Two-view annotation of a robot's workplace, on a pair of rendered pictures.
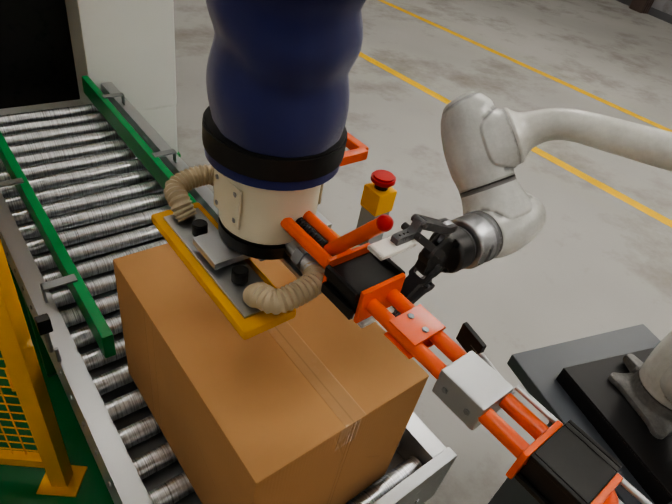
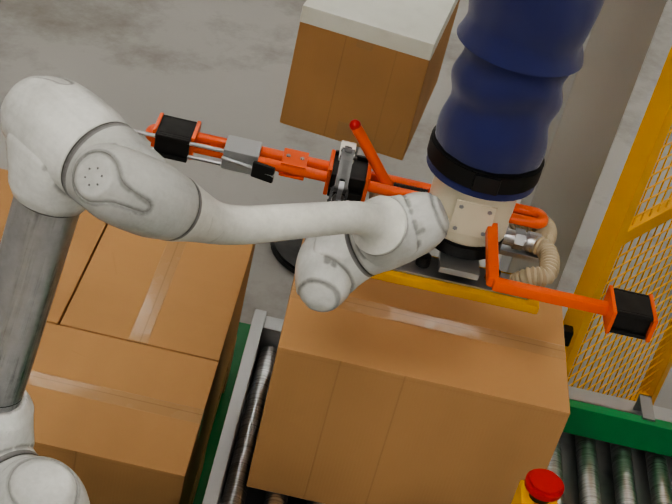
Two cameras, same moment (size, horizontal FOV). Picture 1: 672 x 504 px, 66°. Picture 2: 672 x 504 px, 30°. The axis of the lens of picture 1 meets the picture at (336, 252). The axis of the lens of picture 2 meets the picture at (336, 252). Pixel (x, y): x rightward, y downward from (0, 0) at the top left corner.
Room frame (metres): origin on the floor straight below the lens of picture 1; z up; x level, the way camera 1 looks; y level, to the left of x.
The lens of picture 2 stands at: (2.06, -1.59, 2.52)
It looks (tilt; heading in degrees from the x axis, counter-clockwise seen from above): 34 degrees down; 134
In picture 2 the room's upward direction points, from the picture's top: 14 degrees clockwise
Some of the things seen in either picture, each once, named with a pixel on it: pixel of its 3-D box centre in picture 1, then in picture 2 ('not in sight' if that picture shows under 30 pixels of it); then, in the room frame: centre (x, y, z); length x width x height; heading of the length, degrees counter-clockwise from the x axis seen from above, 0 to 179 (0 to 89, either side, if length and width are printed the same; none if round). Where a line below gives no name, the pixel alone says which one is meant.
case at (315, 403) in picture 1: (257, 373); (407, 389); (0.75, 0.12, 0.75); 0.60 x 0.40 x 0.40; 46
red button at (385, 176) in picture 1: (382, 181); (542, 488); (1.26, -0.09, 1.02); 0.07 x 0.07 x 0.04
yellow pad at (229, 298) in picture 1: (218, 256); not in sight; (0.68, 0.20, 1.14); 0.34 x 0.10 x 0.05; 46
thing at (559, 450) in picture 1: (562, 476); (175, 136); (0.33, -0.30, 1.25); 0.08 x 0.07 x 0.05; 46
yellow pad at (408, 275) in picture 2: not in sight; (456, 272); (0.82, 0.07, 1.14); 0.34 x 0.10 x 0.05; 46
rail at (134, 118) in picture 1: (218, 227); not in sight; (1.55, 0.46, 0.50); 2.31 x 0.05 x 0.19; 45
